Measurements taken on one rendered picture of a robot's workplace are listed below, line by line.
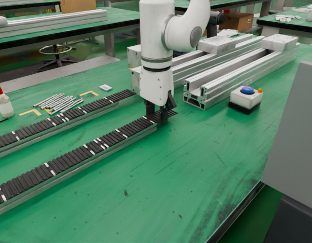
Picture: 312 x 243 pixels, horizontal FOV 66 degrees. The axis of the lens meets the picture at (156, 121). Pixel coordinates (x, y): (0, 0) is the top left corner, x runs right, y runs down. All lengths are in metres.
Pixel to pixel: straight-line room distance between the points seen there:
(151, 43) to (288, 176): 0.43
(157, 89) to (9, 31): 1.58
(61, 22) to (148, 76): 1.62
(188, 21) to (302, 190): 0.43
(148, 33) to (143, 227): 0.43
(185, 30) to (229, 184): 0.36
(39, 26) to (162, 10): 1.65
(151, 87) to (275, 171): 0.37
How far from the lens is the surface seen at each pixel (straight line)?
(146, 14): 0.61
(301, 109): 0.51
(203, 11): 0.60
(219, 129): 0.76
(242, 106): 0.86
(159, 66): 0.63
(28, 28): 2.13
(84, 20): 2.33
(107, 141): 0.65
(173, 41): 0.58
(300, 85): 0.49
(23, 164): 0.70
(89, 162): 0.63
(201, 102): 0.85
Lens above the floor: 1.20
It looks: 33 degrees down
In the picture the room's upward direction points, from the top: straight up
